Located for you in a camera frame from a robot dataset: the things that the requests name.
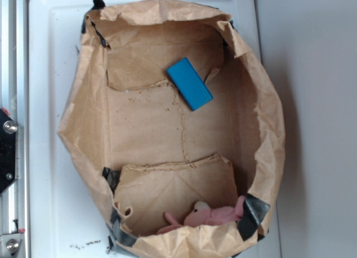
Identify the silver corner bracket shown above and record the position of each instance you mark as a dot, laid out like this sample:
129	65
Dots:
11	245

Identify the brown paper bag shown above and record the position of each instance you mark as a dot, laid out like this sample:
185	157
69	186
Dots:
142	151

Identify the blue rectangular block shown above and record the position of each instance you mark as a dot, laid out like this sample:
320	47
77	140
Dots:
189	84

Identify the pink plush toy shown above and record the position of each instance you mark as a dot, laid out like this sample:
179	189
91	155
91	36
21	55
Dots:
203	214

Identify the aluminium frame rail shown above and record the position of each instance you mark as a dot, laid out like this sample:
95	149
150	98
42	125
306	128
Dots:
15	212

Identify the black mounting bracket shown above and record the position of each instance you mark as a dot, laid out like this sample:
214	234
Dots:
8	150

